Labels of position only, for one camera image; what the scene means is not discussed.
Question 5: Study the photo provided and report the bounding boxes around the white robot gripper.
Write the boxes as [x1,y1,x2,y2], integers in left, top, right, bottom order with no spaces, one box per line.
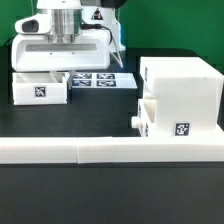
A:
[11,32,110,83]

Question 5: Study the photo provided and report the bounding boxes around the white L-shaped fence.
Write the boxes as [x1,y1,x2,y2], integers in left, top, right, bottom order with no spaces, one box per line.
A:
[0,135,224,164]

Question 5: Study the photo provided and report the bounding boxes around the white drawer cabinet box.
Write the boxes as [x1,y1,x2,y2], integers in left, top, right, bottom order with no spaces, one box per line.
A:
[140,57,224,138]

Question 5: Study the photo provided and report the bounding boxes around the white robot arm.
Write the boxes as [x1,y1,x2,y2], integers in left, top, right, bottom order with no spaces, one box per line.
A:
[11,0,123,80]

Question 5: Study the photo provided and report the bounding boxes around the white marker sheet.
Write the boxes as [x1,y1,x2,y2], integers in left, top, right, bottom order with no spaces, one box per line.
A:
[70,72,137,89]

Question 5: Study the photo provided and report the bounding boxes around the white drawer tray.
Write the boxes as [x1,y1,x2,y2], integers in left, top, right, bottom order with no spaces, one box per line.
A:
[12,72,69,105]
[131,98,157,138]

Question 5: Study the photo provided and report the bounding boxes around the white front drawer tray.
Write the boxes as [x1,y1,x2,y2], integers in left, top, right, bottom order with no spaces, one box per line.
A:
[131,98,157,138]

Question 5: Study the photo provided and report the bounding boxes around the black cables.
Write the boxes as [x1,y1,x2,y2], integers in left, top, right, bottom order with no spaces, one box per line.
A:
[79,21,125,69]

